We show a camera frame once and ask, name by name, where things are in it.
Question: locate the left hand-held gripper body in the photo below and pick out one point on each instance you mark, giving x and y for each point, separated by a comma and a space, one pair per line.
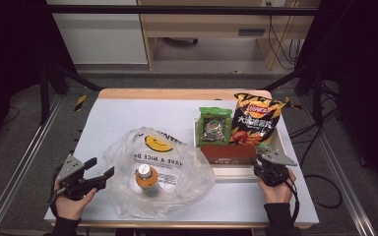
74, 177

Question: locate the clear plastic bag yellow smiley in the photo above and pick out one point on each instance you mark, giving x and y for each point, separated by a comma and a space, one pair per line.
183, 173

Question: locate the green snack packet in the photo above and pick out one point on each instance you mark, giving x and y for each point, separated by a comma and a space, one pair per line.
214, 128

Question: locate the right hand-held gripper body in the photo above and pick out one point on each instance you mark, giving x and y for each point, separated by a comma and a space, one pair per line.
275, 160

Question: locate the metal floor rail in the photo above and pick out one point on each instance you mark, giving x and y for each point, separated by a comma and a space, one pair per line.
338, 164
19, 160

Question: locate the orange black chip bag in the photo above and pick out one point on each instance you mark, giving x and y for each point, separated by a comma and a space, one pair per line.
256, 121

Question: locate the white table cover sheet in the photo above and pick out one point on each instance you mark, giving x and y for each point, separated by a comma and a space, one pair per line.
128, 111

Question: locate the white cabinet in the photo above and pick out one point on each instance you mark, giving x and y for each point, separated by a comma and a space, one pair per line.
101, 39

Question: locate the black metal stand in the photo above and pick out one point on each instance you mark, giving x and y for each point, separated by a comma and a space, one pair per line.
308, 82
46, 91

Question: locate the light wooden desk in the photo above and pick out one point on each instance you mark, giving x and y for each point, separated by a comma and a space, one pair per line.
210, 24

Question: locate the person's right hand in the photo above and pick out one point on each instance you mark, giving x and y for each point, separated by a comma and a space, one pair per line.
277, 195

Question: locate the yellow black floor tape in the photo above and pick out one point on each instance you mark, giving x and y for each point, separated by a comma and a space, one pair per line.
80, 102
296, 106

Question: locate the black horizontal crossbar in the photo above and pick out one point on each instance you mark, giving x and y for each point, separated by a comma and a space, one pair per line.
177, 10

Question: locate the orange bottle white cap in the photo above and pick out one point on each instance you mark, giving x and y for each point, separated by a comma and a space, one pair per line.
146, 177

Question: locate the person's left hand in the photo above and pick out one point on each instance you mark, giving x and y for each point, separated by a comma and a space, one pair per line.
69, 208

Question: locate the red brown box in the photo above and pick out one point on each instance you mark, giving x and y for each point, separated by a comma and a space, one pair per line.
228, 154

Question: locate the white plastic tray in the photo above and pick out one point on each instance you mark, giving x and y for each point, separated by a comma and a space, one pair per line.
236, 172

